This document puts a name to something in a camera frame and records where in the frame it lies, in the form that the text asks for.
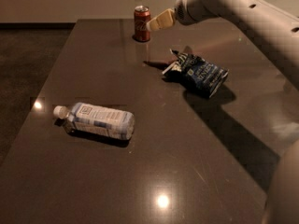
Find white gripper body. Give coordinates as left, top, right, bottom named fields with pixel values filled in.
left=173, top=0, right=219, bottom=26

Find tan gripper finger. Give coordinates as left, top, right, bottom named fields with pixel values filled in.
left=146, top=8, right=176, bottom=32

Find red coke can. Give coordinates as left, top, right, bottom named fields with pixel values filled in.
left=134, top=6, right=150, bottom=42

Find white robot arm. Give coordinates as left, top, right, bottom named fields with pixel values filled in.
left=146, top=0, right=299, bottom=224

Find blue chip bag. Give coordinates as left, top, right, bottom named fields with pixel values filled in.
left=163, top=49, right=229, bottom=98

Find clear plastic water bottle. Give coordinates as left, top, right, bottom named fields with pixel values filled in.
left=53, top=103, right=135, bottom=141

